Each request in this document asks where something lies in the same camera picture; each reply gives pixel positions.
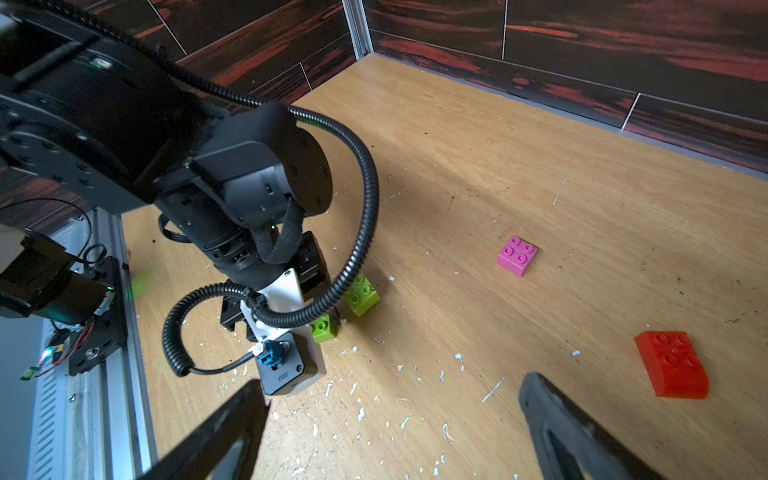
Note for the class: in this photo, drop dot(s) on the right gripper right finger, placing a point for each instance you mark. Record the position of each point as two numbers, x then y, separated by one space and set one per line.
570 444

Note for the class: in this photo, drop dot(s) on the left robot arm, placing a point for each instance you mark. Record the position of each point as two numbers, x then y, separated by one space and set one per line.
96 111

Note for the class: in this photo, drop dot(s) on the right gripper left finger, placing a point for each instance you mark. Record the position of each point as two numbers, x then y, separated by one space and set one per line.
225 445

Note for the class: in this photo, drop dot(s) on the red lego brick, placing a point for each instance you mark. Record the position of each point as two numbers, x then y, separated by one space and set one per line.
672 364

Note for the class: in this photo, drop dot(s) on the green lego brick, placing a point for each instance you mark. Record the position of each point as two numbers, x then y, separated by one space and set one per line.
362 296
324 328

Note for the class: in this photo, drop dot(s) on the pink lego brick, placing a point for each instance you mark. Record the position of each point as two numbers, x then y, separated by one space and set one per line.
516 256

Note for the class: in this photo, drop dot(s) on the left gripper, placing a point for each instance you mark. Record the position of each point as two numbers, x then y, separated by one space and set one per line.
303 279

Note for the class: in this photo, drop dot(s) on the aluminium front rail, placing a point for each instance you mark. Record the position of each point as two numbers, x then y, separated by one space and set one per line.
91 416

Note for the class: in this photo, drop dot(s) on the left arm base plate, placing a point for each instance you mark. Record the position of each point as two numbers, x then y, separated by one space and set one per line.
110 331

